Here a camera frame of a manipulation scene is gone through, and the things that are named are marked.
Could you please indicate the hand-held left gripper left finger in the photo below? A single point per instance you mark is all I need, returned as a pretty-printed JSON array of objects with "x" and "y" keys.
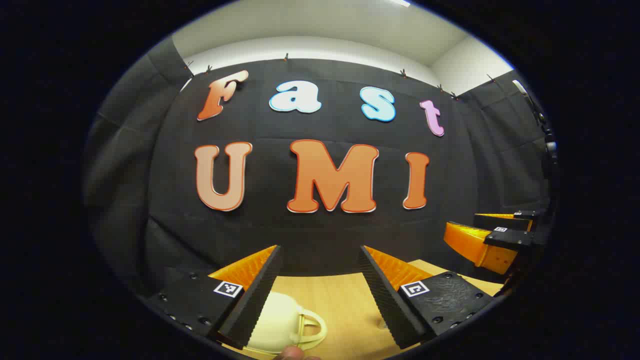
[{"x": 255, "y": 300}]

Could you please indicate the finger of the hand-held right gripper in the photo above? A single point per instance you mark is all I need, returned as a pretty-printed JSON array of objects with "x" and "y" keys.
[
  {"x": 510, "y": 239},
  {"x": 500, "y": 222}
]

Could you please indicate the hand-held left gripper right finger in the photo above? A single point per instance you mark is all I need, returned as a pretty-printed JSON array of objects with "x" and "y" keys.
[{"x": 387, "y": 295}]

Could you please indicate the black backdrop cloth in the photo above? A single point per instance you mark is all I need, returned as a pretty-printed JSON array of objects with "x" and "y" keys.
[{"x": 325, "y": 235}]

